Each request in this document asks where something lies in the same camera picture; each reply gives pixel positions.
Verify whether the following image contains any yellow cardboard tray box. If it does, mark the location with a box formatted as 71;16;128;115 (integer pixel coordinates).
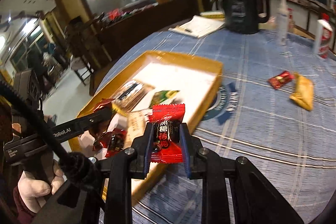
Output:
68;50;224;207

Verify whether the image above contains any tan biscuit packet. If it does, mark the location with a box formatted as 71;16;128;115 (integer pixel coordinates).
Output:
124;109;153;148

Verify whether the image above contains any red black candy packet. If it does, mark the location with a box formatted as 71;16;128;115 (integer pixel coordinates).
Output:
99;128;127;158

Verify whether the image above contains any small red candy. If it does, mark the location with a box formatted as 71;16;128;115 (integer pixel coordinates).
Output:
149;103;185;164

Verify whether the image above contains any black electric kettle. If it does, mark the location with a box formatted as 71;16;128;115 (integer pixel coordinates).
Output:
218;0;270;35

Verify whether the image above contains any dark wooden sideboard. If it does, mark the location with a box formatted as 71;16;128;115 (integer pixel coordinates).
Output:
97;0;199;60

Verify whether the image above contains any blue plaid tablecloth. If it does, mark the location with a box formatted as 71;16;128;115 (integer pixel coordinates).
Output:
102;30;335;223

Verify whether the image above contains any slim red snack packet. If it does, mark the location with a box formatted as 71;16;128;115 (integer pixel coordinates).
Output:
268;71;294;90

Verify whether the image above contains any clear plastic spray bottle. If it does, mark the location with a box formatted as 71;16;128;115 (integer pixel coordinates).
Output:
276;0;289;46

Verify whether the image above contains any brown black snack packet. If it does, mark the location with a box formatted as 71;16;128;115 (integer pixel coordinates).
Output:
110;80;154;116

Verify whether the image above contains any left hand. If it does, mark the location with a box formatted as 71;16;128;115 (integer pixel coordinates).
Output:
18;160;64;213

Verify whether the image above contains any white red liquor bottle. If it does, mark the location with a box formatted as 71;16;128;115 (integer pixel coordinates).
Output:
313;13;333;59

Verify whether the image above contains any white notepad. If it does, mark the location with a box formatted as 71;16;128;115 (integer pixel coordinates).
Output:
169;15;224;38

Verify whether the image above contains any large red snack packet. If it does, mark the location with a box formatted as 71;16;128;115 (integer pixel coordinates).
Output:
89;99;116;152

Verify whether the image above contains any green snack packet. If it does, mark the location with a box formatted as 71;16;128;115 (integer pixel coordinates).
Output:
149;90;179;109

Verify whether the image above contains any golden yellow snack packet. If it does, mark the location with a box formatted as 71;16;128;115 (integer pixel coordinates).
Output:
289;72;314;111

